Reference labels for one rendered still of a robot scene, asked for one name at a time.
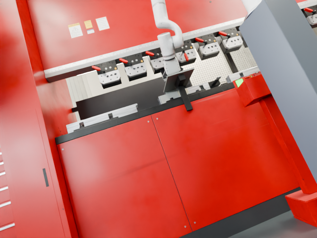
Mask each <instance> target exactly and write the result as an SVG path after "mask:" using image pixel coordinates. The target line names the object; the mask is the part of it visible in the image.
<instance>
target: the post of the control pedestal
mask: <svg viewBox="0 0 317 238"><path fill-rule="evenodd" d="M259 103H260V105H261V107H262V110H263V112H264V114H265V116H266V118H267V120H268V122H269V124H270V126H271V128H272V130H273V132H274V134H275V136H276V138H277V140H278V142H279V145H280V147H281V149H282V151H283V153H284V155H285V157H286V159H287V161H288V163H289V165H290V167H291V169H292V171H293V173H294V175H295V177H296V179H297V181H298V184H299V186H300V188H301V190H302V192H303V193H305V194H312V193H315V192H317V183H316V181H315V179H314V177H313V175H312V173H311V171H310V169H309V167H308V165H307V163H306V161H305V159H304V157H303V155H302V153H301V151H300V149H299V147H298V145H297V143H296V141H295V139H294V137H293V135H292V133H291V131H290V129H289V128H288V126H287V124H286V122H285V120H284V118H283V116H282V114H281V112H280V110H279V108H278V106H277V104H276V102H275V100H274V98H273V96H272V95H270V96H267V97H264V98H262V99H261V100H259Z"/></svg>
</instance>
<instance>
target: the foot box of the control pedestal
mask: <svg viewBox="0 0 317 238"><path fill-rule="evenodd" d="M285 198H286V201H287V203H288V205H289V207H290V209H291V211H292V213H293V215H294V217H295V218H296V219H298V220H300V221H303V222H305V223H308V224H310V225H312V226H314V227H317V192H315V193H312V194H305V193H303V192H302V190H300V191H297V192H294V193H292V194H289V195H286V196H285Z"/></svg>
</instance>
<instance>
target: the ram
mask: <svg viewBox="0 0 317 238"><path fill-rule="evenodd" d="M26 2H27V6H28V10H29V14H30V18H31V22H32V25H33V30H34V34H35V38H36V42H37V46H38V50H39V54H40V57H41V61H42V66H43V70H47V69H51V68H55V67H59V66H63V65H66V64H70V63H74V62H77V61H81V60H85V59H89V58H93V57H97V56H100V55H104V54H108V53H111V52H115V51H119V50H123V49H127V48H130V47H134V46H138V45H141V44H145V43H150V42H153V41H157V40H158V35H159V34H162V33H166V32H170V35H171V36H175V32H174V31H173V30H170V29H159V28H157V27H156V23H155V18H154V14H153V9H152V3H151V0H26ZM165 3H166V8H167V16H168V19H169V20H171V21H173V22H174V23H176V24H177V25H178V26H179V27H180V29H181V31H182V33H183V34H184V33H187V32H191V31H194V30H198V29H202V28H205V27H209V26H214V25H217V24H221V23H224V22H228V21H232V20H236V19H239V18H243V17H246V15H247V14H248V12H247V10H246V8H245V7H244V5H243V3H242V1H241V0H165ZM101 17H106V18H107V21H108V24H109V27H110V29H106V30H102V31H99V29H98V26H97V23H96V20H95V19H97V18H101ZM88 20H91V23H92V28H88V29H86V27H85V23H84V21H88ZM243 22H244V21H242V22H238V23H235V24H231V25H226V26H223V27H219V28H216V29H212V30H208V31H205V32H201V33H198V34H193V35H189V36H186V37H183V39H184V41H185V40H189V39H190V41H191V43H192V44H193V43H194V40H195V38H196V37H199V36H203V35H207V34H211V33H213V35H214V37H216V35H217V33H218V32H219V31H222V30H225V29H229V28H232V27H235V28H236V30H238V29H239V27H240V26H241V25H242V23H243ZM76 23H79V24H80V27H81V30H82V33H83V35H82V36H78V37H74V38H72V37H71V34H70V31H69V28H68V25H72V24H76ZM90 29H94V33H91V34H88V33H87V30H90ZM159 47H160V45H159V44H156V45H153V46H149V47H145V48H141V49H138V50H134V51H130V52H126V53H122V54H119V55H115V56H112V57H108V58H104V59H100V60H96V61H93V62H89V63H85V64H82V65H78V66H75V67H71V68H66V69H63V70H59V71H56V72H52V73H48V74H45V78H46V79H47V80H48V81H49V82H50V83H52V82H56V81H59V80H62V79H66V78H70V77H74V76H77V75H81V74H84V73H88V72H92V71H95V69H93V68H92V66H95V65H96V64H100V63H103V62H107V61H111V60H115V61H116V64H121V63H122V62H121V61H119V59H120V58H122V57H126V56H129V55H133V54H137V53H141V55H142V57H146V56H147V54H146V51H148V50H152V49H155V48H159Z"/></svg>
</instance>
